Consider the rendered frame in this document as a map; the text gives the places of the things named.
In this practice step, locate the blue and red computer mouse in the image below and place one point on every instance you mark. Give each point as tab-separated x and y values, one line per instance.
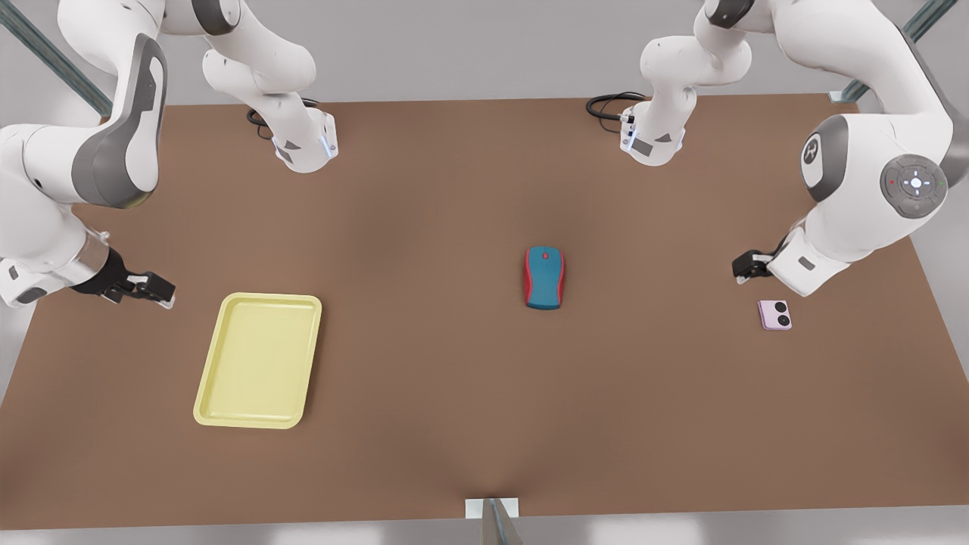
544	278

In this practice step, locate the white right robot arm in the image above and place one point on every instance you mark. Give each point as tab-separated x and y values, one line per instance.
45	159

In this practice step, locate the pink flip phone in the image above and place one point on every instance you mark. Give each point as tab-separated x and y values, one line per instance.
775	315

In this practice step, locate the silver frame post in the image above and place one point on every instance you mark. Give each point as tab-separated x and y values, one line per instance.
927	17
496	522
53	59

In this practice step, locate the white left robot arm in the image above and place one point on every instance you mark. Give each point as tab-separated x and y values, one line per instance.
855	174

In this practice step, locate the yellow rectangular tray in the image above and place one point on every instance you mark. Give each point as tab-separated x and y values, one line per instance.
259	360

